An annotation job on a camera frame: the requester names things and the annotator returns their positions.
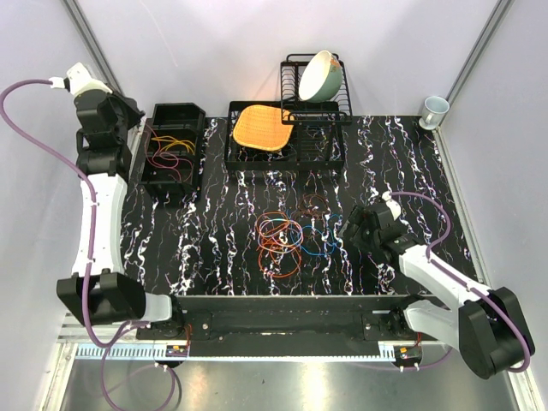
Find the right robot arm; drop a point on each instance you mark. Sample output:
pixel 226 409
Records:
pixel 486 326

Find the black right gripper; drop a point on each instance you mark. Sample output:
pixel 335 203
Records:
pixel 358 218

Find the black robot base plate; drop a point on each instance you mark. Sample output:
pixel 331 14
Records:
pixel 340 327

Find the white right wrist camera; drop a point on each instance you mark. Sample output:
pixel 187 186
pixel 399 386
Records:
pixel 393 206

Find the green ceramic bowl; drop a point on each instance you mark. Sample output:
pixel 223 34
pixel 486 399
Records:
pixel 321 79

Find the black tall dish rack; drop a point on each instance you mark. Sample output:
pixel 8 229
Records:
pixel 337 110

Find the black low dish rack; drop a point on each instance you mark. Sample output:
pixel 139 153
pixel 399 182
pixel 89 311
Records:
pixel 310 147

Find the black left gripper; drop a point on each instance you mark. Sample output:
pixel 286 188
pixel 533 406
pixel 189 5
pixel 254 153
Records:
pixel 135 115

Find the orange woven mat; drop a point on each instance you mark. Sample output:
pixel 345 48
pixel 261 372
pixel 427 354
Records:
pixel 260 127

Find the white mug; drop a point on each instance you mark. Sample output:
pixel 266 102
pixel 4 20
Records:
pixel 433 111

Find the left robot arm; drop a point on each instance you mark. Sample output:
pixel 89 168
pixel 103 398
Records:
pixel 98 292

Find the black near storage bin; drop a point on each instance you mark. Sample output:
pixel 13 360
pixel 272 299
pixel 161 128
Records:
pixel 172 182

